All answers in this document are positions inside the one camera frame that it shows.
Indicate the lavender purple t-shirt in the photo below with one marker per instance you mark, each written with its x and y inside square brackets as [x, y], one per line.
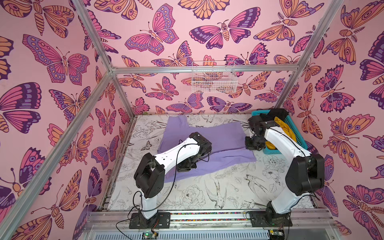
[228, 146]

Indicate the teal plastic laundry basket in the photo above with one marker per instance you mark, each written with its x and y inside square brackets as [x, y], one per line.
[288, 120]

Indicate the mustard yellow t-shirt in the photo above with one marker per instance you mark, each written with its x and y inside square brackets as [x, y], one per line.
[286, 129]

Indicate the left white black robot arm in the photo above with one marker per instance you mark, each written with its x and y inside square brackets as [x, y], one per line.
[151, 172]

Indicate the white wire wall basket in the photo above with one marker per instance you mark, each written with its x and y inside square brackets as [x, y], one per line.
[214, 79]

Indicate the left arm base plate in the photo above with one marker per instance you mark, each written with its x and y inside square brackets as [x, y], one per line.
[161, 220]

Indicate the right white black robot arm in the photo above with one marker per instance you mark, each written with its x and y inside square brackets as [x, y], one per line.
[306, 173]

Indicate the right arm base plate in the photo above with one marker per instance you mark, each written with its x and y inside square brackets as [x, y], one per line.
[269, 219]

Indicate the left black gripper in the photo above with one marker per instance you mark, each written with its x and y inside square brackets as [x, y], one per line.
[182, 169]

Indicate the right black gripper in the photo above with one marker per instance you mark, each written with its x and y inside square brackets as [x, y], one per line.
[252, 144]

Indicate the black t-shirt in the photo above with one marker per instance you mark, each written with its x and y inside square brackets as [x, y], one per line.
[277, 113]

